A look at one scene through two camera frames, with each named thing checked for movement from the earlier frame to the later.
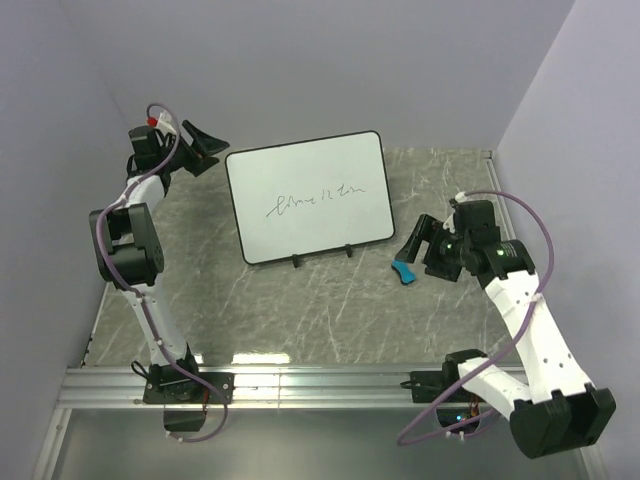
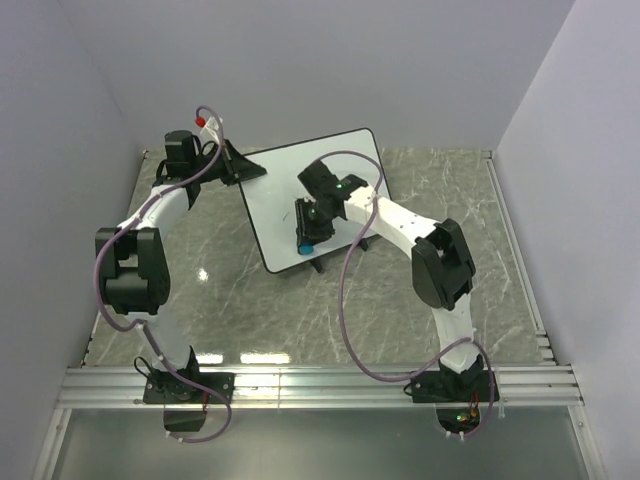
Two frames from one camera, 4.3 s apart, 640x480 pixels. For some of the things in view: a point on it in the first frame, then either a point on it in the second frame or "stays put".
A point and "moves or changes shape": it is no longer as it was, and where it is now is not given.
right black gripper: (426, 229) → (304, 231)
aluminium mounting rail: (364, 387) stays put
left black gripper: (204, 144) → (238, 167)
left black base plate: (183, 388) stays put
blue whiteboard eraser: (406, 274) → (306, 249)
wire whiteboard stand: (348, 248) → (317, 262)
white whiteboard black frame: (303, 197) moves or changes shape
